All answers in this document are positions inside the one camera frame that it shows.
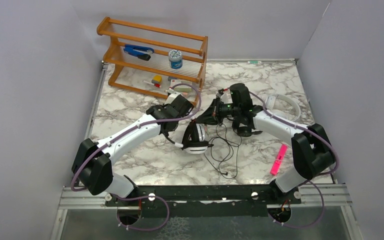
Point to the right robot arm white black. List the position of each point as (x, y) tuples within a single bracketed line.
[(312, 151)]

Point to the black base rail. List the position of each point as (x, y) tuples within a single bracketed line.
[(195, 201)]

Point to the yellow grey small object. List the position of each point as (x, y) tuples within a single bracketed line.
[(157, 79)]

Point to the blue lidded jar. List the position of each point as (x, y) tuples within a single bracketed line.
[(175, 58)]

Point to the blue black hand tool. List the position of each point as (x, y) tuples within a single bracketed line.
[(141, 52)]

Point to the white black gaming headset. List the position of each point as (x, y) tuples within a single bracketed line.
[(194, 139)]

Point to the small black on-ear headphones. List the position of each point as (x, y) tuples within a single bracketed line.
[(243, 130)]

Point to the red white marker pen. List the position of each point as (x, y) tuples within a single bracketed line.
[(152, 84)]

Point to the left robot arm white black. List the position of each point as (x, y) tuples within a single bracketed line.
[(93, 163)]

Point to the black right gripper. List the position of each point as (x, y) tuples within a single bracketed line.
[(211, 116)]

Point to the white over-ear headphones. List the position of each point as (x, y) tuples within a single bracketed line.
[(283, 106)]

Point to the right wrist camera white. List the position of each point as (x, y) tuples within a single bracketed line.
[(222, 95)]

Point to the small white red box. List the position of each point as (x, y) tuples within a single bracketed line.
[(180, 85)]

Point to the wooden orange shelf rack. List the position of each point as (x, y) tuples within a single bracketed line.
[(129, 72)]

